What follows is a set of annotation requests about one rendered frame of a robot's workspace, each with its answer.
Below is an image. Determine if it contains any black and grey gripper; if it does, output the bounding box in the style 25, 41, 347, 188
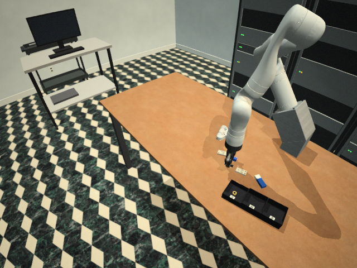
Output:
225, 141, 243, 168

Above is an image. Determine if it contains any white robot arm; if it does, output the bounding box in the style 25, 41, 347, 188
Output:
216, 4, 326, 147

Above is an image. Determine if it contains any blue and white eraser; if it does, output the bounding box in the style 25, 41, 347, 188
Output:
254, 174, 267, 188

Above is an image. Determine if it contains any cream domino tile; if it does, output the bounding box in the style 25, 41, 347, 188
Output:
218, 150, 226, 156
235, 167, 247, 175

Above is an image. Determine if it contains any black rack of three bins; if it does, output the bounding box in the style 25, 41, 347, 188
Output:
221, 179, 288, 229

